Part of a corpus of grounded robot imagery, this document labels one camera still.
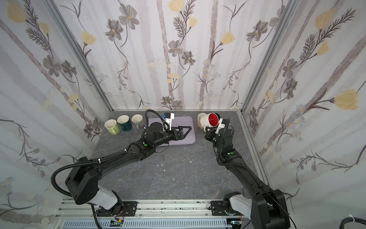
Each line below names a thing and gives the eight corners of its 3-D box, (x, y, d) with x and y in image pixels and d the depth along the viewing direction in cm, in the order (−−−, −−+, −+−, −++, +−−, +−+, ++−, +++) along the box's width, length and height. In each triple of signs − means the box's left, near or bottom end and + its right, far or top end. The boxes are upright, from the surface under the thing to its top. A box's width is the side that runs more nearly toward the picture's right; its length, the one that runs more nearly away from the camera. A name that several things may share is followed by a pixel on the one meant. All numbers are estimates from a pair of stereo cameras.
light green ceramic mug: (108, 132, 108) (102, 123, 100) (115, 126, 112) (110, 117, 104) (117, 138, 104) (112, 130, 96) (125, 132, 108) (120, 123, 100)
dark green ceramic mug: (119, 127, 111) (114, 118, 103) (129, 121, 115) (124, 112, 106) (126, 135, 106) (121, 126, 98) (136, 129, 110) (132, 120, 102)
